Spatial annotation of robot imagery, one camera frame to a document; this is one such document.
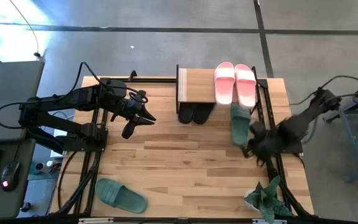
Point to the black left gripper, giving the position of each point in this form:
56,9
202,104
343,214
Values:
137,110

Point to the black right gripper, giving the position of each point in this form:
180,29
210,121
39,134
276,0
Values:
266,141

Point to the green rubber slide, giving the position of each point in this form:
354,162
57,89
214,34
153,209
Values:
120,196
240,124

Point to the black rubber slide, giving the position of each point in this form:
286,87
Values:
186,113
203,113

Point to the pink rubber slide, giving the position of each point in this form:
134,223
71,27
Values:
245,85
224,82

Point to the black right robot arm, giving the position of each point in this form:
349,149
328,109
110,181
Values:
303,121

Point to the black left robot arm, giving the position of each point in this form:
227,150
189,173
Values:
73,96

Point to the potted green succulent plant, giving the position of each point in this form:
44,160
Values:
266,199

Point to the white label strip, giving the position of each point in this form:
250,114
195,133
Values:
95,220
269,221

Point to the white power adapter box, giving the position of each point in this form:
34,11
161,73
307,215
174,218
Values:
59,133

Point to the grey desk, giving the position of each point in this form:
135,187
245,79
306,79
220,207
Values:
8,93

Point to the black computer mouse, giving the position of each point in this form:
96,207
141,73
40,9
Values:
10,175

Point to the black round desk foot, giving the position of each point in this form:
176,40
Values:
26,207

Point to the black aluminium rig frame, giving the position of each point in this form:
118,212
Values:
154,80

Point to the wooden shelf with black frame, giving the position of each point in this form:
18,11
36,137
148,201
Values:
197,85

